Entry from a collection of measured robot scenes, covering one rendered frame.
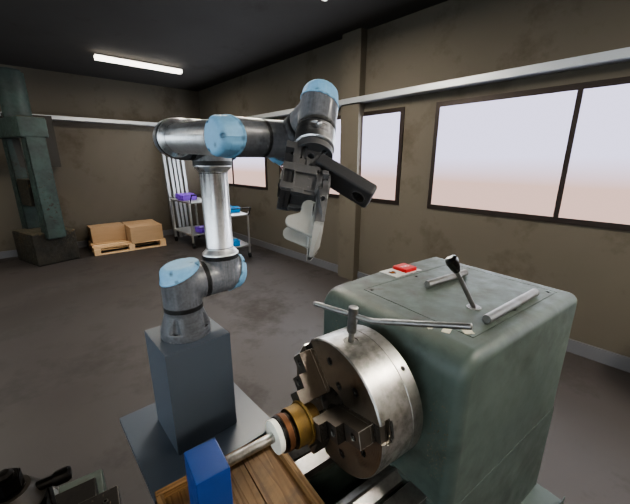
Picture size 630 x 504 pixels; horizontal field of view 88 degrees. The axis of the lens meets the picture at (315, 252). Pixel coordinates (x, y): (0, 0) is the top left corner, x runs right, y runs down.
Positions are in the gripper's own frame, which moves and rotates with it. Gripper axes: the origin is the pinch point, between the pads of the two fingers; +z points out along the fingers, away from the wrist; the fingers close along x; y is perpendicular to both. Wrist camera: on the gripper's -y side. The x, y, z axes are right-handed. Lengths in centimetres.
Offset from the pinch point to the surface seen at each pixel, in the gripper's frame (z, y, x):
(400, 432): 25.6, -24.4, -23.9
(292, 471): 37, -7, -47
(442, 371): 13.4, -32.0, -19.7
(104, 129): -412, 357, -500
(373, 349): 10.0, -18.5, -24.2
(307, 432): 27.4, -6.2, -28.5
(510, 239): -134, -212, -195
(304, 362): 13.5, -4.8, -32.7
